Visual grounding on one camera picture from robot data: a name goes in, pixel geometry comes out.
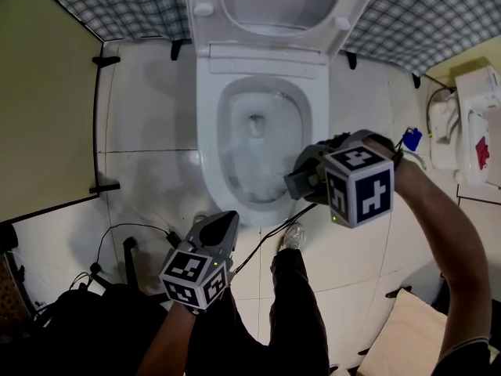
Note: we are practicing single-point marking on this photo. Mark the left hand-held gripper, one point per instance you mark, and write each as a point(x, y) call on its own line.
point(184, 268)

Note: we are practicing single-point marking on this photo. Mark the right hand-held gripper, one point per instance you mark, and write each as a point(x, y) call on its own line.
point(372, 194)

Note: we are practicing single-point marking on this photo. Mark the person's left forearm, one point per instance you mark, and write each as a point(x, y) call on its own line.
point(168, 339)

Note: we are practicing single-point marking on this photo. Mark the person's right forearm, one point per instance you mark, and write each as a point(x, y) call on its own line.
point(438, 210)

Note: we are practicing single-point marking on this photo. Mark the person's right hand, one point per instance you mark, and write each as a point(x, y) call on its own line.
point(385, 147)

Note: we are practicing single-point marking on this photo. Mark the person's white shoe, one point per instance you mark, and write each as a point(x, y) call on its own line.
point(293, 237)

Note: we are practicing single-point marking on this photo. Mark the black chair base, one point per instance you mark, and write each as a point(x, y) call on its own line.
point(129, 265)

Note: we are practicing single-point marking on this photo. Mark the small blue plastic item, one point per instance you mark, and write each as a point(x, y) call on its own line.
point(413, 140)

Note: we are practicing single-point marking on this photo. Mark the person's dark trousers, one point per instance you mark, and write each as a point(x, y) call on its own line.
point(297, 315)

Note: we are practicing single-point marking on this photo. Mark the black bag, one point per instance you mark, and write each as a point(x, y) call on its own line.
point(98, 335)

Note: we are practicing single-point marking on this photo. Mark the red crumpled item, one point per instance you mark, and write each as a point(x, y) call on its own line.
point(482, 153)

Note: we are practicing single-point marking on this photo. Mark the beige padded mat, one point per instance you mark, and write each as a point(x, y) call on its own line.
point(407, 335)

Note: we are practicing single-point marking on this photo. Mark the yellow partition panel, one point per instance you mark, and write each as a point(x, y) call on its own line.
point(481, 53)
point(43, 104)

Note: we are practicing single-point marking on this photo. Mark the brown patterned board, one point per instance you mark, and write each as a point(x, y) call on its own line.
point(11, 288)

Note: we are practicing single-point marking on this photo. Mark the grey plaid partition screen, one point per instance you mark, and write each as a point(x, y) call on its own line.
point(117, 10)

